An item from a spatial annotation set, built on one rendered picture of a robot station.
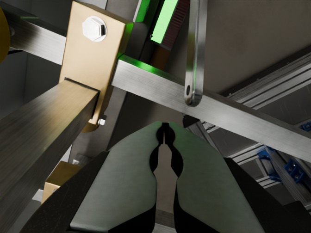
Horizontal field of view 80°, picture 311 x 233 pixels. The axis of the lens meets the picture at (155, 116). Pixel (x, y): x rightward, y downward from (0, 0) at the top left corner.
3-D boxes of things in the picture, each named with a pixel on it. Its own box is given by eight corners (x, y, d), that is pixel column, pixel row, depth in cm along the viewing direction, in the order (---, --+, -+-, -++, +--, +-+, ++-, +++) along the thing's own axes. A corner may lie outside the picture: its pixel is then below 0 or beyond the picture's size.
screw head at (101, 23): (109, 21, 17) (106, 22, 16) (103, 45, 18) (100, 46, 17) (86, 11, 16) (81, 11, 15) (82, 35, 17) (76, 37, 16)
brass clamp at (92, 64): (139, 25, 21) (132, 26, 17) (107, 120, 27) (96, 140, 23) (86, 1, 20) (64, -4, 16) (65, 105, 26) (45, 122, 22)
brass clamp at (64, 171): (92, 169, 33) (81, 193, 29) (77, 213, 39) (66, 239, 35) (57, 158, 32) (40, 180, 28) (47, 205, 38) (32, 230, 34)
